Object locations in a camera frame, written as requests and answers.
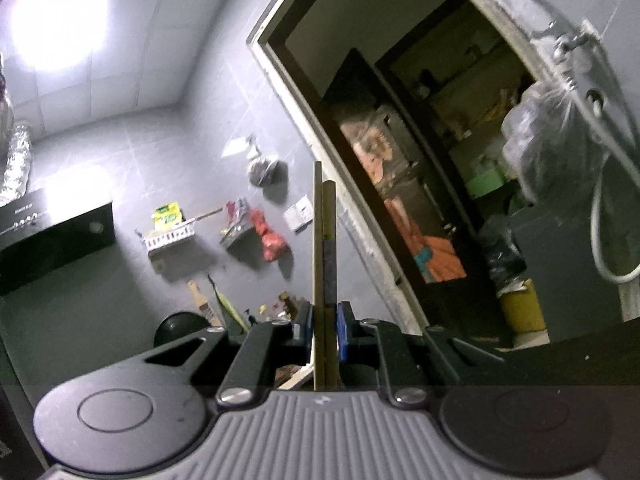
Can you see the yellow green utensil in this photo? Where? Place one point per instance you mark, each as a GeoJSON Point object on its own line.
{"type": "Point", "coordinates": [225, 305]}

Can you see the orange panel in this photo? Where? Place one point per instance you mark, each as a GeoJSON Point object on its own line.
{"type": "Point", "coordinates": [425, 250]}

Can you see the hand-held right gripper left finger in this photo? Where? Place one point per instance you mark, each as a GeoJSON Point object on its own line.
{"type": "Point", "coordinates": [306, 332]}

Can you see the wooden chopstick with patterned band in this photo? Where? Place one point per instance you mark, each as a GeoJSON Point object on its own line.
{"type": "Point", "coordinates": [330, 270]}

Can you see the white wall rack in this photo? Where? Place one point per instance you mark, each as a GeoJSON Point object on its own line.
{"type": "Point", "coordinates": [167, 240]}

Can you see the yellow bin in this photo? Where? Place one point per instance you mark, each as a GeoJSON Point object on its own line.
{"type": "Point", "coordinates": [522, 310]}

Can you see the aluminium duct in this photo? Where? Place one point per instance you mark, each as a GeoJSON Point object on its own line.
{"type": "Point", "coordinates": [17, 160]}

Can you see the hanging packet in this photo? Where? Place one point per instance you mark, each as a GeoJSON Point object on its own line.
{"type": "Point", "coordinates": [235, 232]}

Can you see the black range hood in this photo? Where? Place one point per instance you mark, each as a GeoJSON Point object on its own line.
{"type": "Point", "coordinates": [50, 245]}

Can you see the cream door frame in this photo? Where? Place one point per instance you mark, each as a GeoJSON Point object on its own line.
{"type": "Point", "coordinates": [298, 120]}

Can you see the red plastic bag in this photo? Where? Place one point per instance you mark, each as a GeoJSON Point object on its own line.
{"type": "Point", "coordinates": [272, 245]}

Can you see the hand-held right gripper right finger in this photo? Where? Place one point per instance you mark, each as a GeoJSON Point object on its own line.
{"type": "Point", "coordinates": [344, 332]}

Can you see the brown bottle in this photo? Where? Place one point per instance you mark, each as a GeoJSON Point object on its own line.
{"type": "Point", "coordinates": [286, 304]}

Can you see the metal wall tap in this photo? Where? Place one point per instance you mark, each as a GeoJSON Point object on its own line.
{"type": "Point", "coordinates": [570, 42]}

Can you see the hanging clear plastic bag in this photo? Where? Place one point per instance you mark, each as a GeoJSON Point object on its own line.
{"type": "Point", "coordinates": [545, 160]}

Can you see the dark tall cabinet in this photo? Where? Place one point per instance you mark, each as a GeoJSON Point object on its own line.
{"type": "Point", "coordinates": [400, 170]}

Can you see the wooden storage shelf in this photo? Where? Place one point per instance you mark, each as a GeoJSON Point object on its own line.
{"type": "Point", "coordinates": [460, 85]}

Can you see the wooden spatula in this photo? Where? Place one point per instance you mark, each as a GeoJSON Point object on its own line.
{"type": "Point", "coordinates": [200, 300]}

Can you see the black wok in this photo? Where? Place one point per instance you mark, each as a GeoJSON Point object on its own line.
{"type": "Point", "coordinates": [180, 325]}

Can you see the grey appliance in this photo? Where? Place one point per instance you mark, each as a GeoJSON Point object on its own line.
{"type": "Point", "coordinates": [560, 270]}

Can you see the black trash bag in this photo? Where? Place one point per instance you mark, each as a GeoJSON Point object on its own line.
{"type": "Point", "coordinates": [502, 255]}

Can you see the ceiling light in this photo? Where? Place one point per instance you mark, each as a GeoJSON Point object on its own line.
{"type": "Point", "coordinates": [60, 15]}

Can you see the hanging black bag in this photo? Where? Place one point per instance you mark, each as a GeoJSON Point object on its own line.
{"type": "Point", "coordinates": [265, 170]}

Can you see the green box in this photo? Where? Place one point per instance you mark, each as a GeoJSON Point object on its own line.
{"type": "Point", "coordinates": [490, 182]}

